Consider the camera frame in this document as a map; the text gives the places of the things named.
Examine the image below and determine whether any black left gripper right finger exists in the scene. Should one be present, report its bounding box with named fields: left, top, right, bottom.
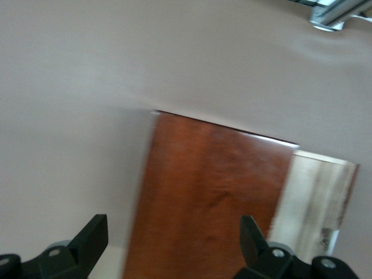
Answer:
left=232, top=214, right=360, bottom=279

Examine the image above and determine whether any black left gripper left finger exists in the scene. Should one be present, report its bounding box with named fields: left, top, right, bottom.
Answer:
left=0, top=214, right=109, bottom=279

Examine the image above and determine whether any dark wooden drawer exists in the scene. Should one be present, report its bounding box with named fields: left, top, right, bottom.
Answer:
left=269, top=149, right=361, bottom=260

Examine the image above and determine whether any dark red wooden cabinet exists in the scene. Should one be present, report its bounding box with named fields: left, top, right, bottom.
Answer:
left=121, top=109, right=301, bottom=279

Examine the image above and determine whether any aluminium frame profile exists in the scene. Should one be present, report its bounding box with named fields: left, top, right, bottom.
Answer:
left=287, top=0, right=372, bottom=32

